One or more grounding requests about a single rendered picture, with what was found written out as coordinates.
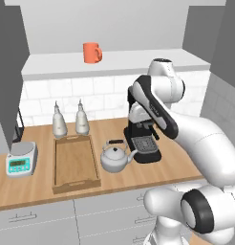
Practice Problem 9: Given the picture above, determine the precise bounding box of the white wall cabinet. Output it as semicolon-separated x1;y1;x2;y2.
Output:
4;0;227;82

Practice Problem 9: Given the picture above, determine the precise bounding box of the silver kettle with black handle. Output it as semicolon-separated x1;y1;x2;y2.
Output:
99;139;139;174

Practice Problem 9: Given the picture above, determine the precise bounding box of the white kitchen scale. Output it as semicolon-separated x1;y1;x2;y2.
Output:
6;141;39;179

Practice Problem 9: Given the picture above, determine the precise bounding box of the orange mug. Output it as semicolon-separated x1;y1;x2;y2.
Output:
82;41;103;65

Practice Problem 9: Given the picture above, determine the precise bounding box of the grey drawer front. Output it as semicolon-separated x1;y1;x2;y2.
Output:
0;199;76;232
73;187;149;218
75;206;157;239
77;227;156;245

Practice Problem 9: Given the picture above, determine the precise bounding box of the white pump bottle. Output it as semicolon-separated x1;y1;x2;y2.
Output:
52;100;69;139
75;99;91;136

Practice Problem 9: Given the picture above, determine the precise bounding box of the wooden tray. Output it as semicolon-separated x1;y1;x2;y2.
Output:
52;134;102;195

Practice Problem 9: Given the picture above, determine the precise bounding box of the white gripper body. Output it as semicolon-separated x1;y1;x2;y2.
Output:
129;103;154;124

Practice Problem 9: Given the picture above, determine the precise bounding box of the dark grey cabinet door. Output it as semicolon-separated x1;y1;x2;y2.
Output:
182;0;235;79
0;0;31;156

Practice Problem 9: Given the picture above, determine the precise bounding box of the black coffee machine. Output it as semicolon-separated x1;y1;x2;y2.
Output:
122;85;163;165

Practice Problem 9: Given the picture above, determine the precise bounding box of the black countertop object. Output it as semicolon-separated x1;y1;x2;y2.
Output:
11;108;26;144

